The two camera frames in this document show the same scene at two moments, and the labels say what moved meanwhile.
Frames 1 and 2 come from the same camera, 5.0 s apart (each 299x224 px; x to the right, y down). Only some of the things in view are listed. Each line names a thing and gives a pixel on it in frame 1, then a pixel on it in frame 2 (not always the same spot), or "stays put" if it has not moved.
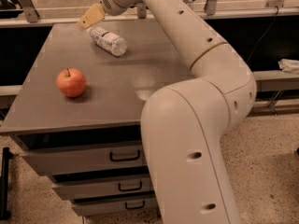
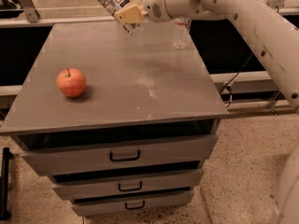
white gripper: [114, 2] -> [154, 4]
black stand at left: [5, 215] stays put
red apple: [71, 82] stays put
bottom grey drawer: [114, 203] stays put
